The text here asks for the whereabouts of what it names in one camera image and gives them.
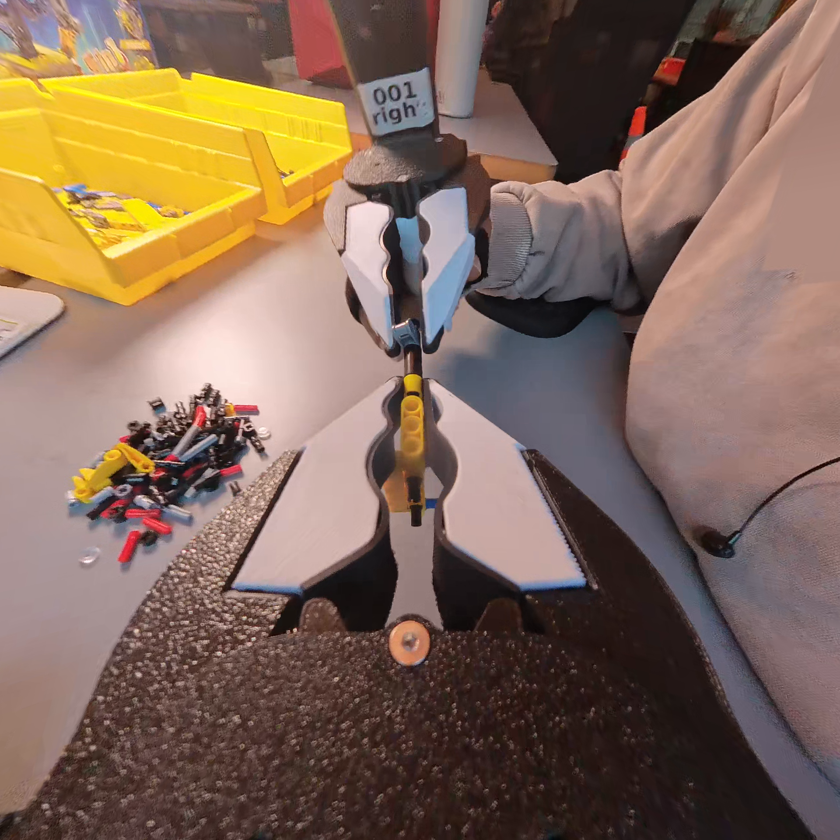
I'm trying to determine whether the red bag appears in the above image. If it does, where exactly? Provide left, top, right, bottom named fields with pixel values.
left=289, top=0, right=441, bottom=89

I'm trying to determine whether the yellow storage bin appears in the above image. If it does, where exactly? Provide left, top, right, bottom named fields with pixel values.
left=0, top=79, right=266, bottom=306
left=49, top=69, right=354, bottom=226

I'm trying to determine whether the pile of small building pieces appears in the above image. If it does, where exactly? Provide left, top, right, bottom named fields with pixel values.
left=66, top=382, right=271, bottom=565

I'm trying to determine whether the white water bottle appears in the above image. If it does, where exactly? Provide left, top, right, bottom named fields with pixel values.
left=436, top=0, right=490, bottom=119

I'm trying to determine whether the black office chair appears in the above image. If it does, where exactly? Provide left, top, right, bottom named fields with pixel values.
left=486, top=0, right=697, bottom=185

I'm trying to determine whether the person's beige sweatshirt torso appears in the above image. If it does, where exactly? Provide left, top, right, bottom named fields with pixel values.
left=620, top=0, right=840, bottom=788

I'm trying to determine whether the heap of yellow building pieces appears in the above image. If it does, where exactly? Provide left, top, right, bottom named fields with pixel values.
left=56, top=182, right=188, bottom=249

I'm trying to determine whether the black earphone cable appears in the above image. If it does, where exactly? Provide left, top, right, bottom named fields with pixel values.
left=699, top=456, right=840, bottom=560

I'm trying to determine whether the yellow beam assembly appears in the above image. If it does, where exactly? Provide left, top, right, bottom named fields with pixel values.
left=384, top=341, right=441, bottom=529

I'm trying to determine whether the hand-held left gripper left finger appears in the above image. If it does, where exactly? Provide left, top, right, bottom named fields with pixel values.
left=231, top=377, right=403, bottom=621

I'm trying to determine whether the person's right hand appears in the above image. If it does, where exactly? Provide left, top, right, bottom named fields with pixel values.
left=346, top=285, right=396, bottom=358

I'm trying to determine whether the orange traffic cone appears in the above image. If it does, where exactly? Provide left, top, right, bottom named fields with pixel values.
left=620, top=105, right=647, bottom=165

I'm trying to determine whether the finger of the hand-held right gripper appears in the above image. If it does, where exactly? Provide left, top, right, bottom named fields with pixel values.
left=341, top=202, right=403, bottom=354
left=417, top=188, right=478, bottom=350

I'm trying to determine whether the person's right forearm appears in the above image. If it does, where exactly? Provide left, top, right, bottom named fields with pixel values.
left=469, top=167, right=647, bottom=315

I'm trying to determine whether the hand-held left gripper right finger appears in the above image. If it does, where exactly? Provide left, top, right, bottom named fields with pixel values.
left=425, top=379, right=587, bottom=621

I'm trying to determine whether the robot kit box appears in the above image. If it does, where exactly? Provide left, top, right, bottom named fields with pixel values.
left=0, top=0, right=158, bottom=80

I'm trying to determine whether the adjacent grey table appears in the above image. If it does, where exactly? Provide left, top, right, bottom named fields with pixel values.
left=262, top=56, right=559, bottom=185

